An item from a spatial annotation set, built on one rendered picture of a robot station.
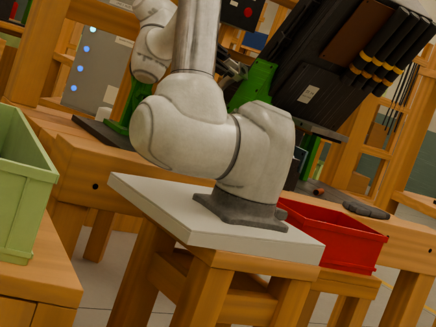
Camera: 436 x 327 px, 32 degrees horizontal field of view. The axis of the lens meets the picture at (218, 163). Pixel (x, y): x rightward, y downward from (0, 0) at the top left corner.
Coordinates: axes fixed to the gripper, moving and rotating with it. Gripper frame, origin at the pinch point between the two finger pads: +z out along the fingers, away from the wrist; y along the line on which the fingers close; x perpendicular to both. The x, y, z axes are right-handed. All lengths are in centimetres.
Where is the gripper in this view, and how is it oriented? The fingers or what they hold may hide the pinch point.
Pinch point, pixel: (233, 69)
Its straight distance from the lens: 256.0
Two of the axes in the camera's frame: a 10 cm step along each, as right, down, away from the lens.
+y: 0.3, -8.0, 6.0
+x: -7.2, 4.0, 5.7
